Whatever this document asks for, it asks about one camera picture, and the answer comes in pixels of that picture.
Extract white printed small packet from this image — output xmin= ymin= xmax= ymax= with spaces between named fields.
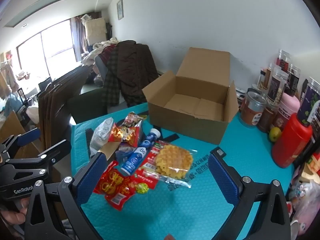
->
xmin=235 ymin=87 xmax=248 ymax=103

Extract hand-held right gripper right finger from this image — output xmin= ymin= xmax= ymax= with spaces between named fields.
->
xmin=208 ymin=152 xmax=292 ymax=240

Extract person's left hand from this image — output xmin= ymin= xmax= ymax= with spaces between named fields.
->
xmin=0 ymin=199 xmax=30 ymax=225

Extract window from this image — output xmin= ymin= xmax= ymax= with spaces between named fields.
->
xmin=16 ymin=20 xmax=77 ymax=80

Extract brown jacket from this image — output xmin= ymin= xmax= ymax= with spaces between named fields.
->
xmin=116 ymin=40 xmax=159 ymax=108

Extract clear jar of red powder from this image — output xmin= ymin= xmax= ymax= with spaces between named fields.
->
xmin=240 ymin=91 xmax=268 ymax=128

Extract silver purple snack packet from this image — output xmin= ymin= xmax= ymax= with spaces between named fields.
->
xmin=115 ymin=142 xmax=135 ymax=163

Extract white cushion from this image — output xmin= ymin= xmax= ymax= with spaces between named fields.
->
xmin=84 ymin=17 xmax=105 ymax=45

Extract stack of flat cardboard sheets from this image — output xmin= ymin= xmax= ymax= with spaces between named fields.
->
xmin=37 ymin=65 xmax=93 ymax=150

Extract clear jar tan contents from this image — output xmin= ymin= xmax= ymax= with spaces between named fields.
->
xmin=257 ymin=62 xmax=275 ymax=90

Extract red thermos bottle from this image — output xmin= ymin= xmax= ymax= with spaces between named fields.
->
xmin=272 ymin=112 xmax=313 ymax=168

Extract red yellow snack box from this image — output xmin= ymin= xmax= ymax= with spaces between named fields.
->
xmin=306 ymin=152 xmax=320 ymax=173

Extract red ring snack packet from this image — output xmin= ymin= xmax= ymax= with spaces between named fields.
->
xmin=93 ymin=160 xmax=150 ymax=212

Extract dark green chair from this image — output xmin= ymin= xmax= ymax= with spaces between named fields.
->
xmin=67 ymin=87 xmax=108 ymax=125

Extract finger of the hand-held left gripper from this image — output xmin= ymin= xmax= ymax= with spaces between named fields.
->
xmin=5 ymin=139 xmax=72 ymax=176
xmin=0 ymin=128 xmax=42 ymax=161

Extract black pouch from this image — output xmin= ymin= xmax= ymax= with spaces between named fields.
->
xmin=300 ymin=79 xmax=310 ymax=100

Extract framed wall picture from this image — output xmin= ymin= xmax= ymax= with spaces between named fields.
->
xmin=116 ymin=0 xmax=124 ymax=20

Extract tall clear jar dark label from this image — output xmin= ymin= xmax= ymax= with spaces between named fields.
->
xmin=266 ymin=66 xmax=289 ymax=105

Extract pink bottle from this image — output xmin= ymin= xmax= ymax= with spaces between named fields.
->
xmin=272 ymin=94 xmax=300 ymax=130

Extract clear jar red black label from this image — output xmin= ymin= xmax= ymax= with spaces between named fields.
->
xmin=276 ymin=49 xmax=292 ymax=72

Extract brown jar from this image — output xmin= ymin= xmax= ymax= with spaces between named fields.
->
xmin=257 ymin=102 xmax=280 ymax=133

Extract curtain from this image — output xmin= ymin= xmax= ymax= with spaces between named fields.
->
xmin=70 ymin=15 xmax=88 ymax=60

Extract clear jar purple label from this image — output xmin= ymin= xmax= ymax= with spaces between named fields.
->
xmin=297 ymin=76 xmax=320 ymax=127

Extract pile of clothes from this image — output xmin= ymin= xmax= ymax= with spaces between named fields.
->
xmin=81 ymin=37 xmax=119 ymax=67

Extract red yellow snack packet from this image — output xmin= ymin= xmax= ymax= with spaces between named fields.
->
xmin=108 ymin=123 xmax=140 ymax=147

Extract cardboard box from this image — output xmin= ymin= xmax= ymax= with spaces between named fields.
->
xmin=142 ymin=47 xmax=239 ymax=145

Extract yellow green fruit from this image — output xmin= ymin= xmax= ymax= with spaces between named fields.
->
xmin=269 ymin=127 xmax=282 ymax=142

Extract clear waffle packet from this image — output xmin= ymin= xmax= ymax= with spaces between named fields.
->
xmin=144 ymin=141 xmax=198 ymax=188

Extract plaid shirt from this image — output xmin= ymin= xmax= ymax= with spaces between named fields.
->
xmin=100 ymin=46 xmax=125 ymax=107

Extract red green snack packet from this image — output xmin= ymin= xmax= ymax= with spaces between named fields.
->
xmin=135 ymin=141 xmax=165 ymax=189

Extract white printed bread packet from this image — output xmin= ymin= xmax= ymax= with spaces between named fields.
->
xmin=89 ymin=118 xmax=115 ymax=159

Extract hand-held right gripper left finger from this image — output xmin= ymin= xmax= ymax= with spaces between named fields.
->
xmin=24 ymin=152 xmax=108 ymax=240

